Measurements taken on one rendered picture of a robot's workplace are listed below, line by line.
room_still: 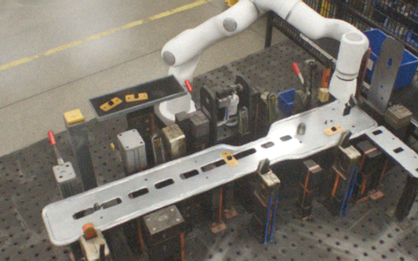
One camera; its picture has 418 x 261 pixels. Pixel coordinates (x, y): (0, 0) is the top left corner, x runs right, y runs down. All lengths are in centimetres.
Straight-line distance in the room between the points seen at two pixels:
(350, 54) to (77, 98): 259
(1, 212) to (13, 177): 20
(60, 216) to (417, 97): 157
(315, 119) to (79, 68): 263
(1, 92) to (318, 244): 294
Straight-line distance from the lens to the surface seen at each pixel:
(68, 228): 170
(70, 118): 186
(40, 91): 409
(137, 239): 189
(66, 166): 183
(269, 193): 176
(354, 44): 178
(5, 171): 241
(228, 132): 203
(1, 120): 390
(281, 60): 300
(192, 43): 209
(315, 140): 199
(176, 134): 185
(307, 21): 181
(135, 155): 180
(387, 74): 213
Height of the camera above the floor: 231
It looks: 41 degrees down
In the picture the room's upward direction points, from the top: straight up
